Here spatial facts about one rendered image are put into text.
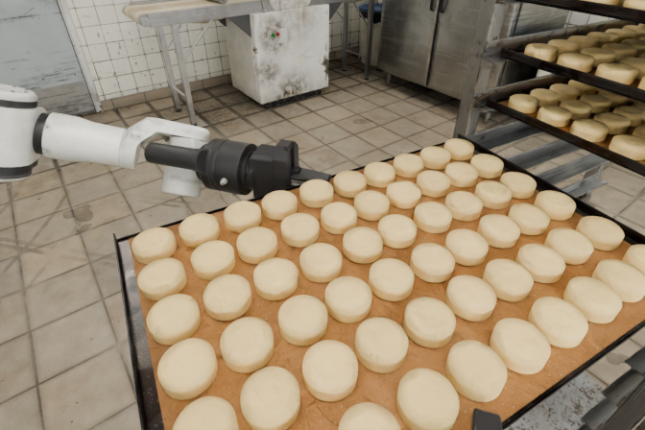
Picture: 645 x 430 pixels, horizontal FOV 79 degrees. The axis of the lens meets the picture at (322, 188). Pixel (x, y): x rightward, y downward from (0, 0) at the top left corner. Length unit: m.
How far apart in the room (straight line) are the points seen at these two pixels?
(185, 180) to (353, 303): 0.39
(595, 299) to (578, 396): 1.27
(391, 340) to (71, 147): 0.54
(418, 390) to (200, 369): 0.19
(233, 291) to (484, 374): 0.25
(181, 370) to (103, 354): 1.62
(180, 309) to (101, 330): 1.66
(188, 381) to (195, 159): 0.35
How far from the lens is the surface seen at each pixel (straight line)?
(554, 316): 0.47
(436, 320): 0.42
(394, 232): 0.50
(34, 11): 4.10
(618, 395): 0.88
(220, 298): 0.43
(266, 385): 0.37
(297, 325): 0.40
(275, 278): 0.44
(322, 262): 0.46
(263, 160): 0.61
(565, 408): 1.72
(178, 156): 0.65
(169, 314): 0.44
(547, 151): 1.09
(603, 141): 0.75
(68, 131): 0.71
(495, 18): 0.76
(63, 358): 2.07
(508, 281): 0.48
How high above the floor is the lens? 1.51
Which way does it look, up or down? 35 degrees down
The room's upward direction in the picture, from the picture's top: straight up
